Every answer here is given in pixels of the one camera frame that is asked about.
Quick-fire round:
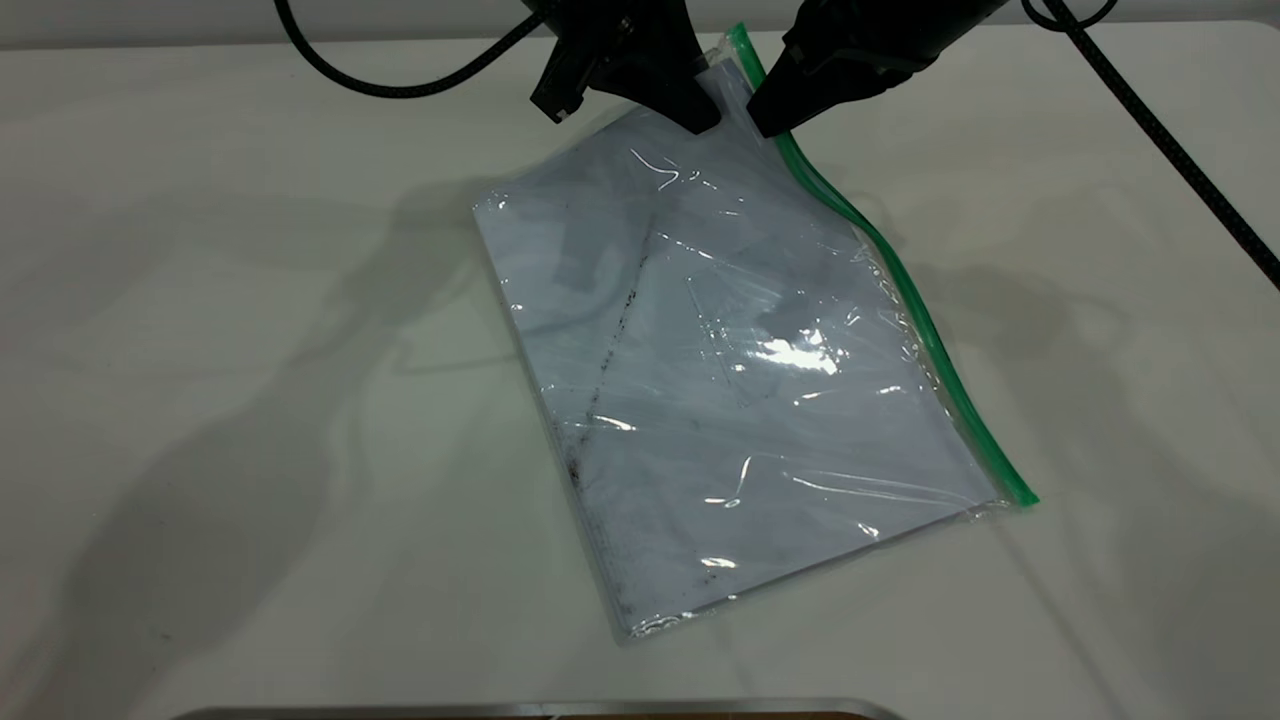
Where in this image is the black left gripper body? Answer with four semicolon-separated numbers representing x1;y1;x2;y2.
529;0;697;124

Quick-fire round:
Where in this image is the clear plastic zip bag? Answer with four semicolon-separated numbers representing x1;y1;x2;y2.
472;22;1041;641

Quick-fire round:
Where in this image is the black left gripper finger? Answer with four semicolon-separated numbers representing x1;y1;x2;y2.
600;44;722;137

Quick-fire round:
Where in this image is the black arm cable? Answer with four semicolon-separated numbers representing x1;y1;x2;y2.
274;0;549;100
1020;0;1280;291

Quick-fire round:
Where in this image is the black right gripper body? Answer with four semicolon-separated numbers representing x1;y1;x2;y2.
784;0;1003;79

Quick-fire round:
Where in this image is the metal rail edge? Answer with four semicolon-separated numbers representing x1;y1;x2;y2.
170;697;906;720

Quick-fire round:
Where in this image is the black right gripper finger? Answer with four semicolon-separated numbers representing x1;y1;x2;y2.
747;54;903;140

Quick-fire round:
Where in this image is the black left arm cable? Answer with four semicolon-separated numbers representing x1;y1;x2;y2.
274;0;549;100

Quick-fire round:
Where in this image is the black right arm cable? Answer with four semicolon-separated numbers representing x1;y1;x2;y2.
1020;0;1280;291

